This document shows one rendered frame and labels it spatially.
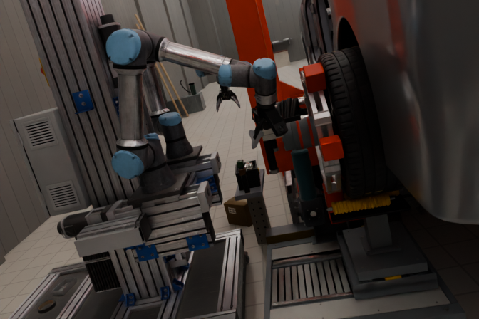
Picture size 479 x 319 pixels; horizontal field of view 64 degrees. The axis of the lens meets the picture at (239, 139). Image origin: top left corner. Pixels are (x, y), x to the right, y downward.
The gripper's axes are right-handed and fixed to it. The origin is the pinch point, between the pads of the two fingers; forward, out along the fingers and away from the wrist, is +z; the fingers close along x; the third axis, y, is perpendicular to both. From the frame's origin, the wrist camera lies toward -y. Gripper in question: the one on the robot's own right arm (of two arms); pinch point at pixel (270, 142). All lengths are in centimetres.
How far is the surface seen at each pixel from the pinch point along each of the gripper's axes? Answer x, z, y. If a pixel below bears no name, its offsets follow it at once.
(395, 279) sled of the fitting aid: -31, 61, -50
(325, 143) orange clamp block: -14.7, -3.5, -14.4
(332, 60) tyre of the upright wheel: -37.3, -16.3, 11.6
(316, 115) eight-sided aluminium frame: -19.7, -5.8, -2.4
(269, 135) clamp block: -4.4, 5.5, 8.3
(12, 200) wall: 163, 187, 230
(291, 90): -138, 152, 181
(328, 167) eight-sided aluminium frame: -17.3, 11.5, -14.7
